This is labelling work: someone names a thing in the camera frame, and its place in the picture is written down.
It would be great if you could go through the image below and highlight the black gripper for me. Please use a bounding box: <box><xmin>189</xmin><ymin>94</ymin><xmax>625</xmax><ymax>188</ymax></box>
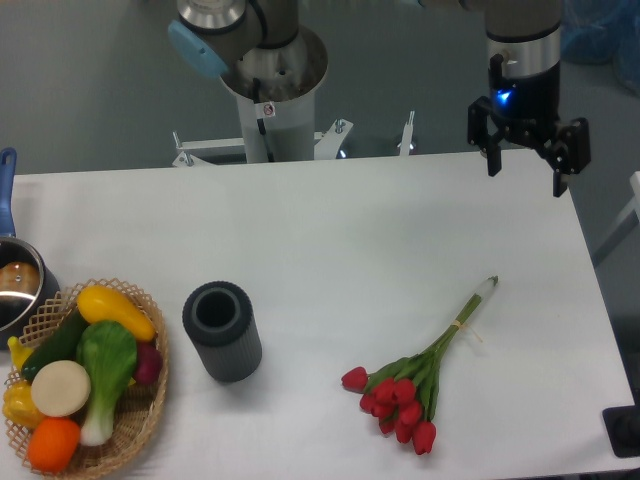
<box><xmin>467</xmin><ymin>53</ymin><xmax>591</xmax><ymax>198</ymax></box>

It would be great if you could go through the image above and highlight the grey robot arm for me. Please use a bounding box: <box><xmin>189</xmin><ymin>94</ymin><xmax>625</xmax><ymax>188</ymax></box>
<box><xmin>168</xmin><ymin>1</ymin><xmax>591</xmax><ymax>196</ymax></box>

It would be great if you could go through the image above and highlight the blue plastic cover background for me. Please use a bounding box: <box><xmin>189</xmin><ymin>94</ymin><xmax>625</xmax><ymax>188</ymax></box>
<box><xmin>561</xmin><ymin>0</ymin><xmax>639</xmax><ymax>96</ymax></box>

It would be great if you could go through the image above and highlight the red tulip bouquet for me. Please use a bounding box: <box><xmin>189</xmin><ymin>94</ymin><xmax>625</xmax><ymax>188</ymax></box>
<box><xmin>341</xmin><ymin>275</ymin><xmax>499</xmax><ymax>455</ymax></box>

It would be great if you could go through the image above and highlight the black clamp at table edge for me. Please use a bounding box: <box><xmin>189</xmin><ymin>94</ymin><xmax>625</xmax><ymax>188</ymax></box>
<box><xmin>602</xmin><ymin>405</ymin><xmax>639</xmax><ymax>458</ymax></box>

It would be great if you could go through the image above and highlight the dark grey ribbed vase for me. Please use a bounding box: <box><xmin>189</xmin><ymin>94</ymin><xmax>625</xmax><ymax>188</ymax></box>
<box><xmin>182</xmin><ymin>281</ymin><xmax>263</xmax><ymax>383</ymax></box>

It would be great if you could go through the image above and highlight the yellow squash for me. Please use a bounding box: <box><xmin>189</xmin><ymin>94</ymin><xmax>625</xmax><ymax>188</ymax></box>
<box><xmin>76</xmin><ymin>285</ymin><xmax>156</xmax><ymax>342</ymax></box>

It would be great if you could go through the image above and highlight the green bok choy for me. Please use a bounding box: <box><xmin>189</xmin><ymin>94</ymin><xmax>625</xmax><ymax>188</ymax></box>
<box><xmin>76</xmin><ymin>320</ymin><xmax>137</xmax><ymax>447</ymax></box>

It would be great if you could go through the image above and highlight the woven wicker basket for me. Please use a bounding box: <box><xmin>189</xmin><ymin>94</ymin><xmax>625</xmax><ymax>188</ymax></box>
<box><xmin>4</xmin><ymin>278</ymin><xmax>169</xmax><ymax>479</ymax></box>

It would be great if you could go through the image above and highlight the dark green cucumber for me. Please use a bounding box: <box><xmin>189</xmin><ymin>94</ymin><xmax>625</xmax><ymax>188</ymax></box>
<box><xmin>21</xmin><ymin>309</ymin><xmax>89</xmax><ymax>382</ymax></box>

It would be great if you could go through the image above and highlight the round beige bread bun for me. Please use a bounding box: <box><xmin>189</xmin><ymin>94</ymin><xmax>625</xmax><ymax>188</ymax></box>
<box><xmin>31</xmin><ymin>360</ymin><xmax>91</xmax><ymax>417</ymax></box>

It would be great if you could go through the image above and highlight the yellow banana tip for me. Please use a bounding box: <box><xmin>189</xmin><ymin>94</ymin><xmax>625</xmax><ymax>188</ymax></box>
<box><xmin>7</xmin><ymin>336</ymin><xmax>34</xmax><ymax>371</ymax></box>

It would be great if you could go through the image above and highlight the orange fruit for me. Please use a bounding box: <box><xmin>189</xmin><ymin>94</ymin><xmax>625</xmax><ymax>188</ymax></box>
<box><xmin>27</xmin><ymin>417</ymin><xmax>80</xmax><ymax>474</ymax></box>

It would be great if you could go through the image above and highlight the yellow bell pepper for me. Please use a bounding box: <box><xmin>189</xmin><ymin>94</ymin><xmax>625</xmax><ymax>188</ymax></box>
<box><xmin>2</xmin><ymin>380</ymin><xmax>45</xmax><ymax>430</ymax></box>

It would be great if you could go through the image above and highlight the white frame at right edge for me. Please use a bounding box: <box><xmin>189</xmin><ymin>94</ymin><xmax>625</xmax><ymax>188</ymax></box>
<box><xmin>592</xmin><ymin>171</ymin><xmax>640</xmax><ymax>266</ymax></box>

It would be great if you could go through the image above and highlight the blue handled steel saucepan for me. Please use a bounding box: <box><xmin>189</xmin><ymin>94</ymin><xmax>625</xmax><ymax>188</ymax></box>
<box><xmin>1</xmin><ymin>147</ymin><xmax>59</xmax><ymax>351</ymax></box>

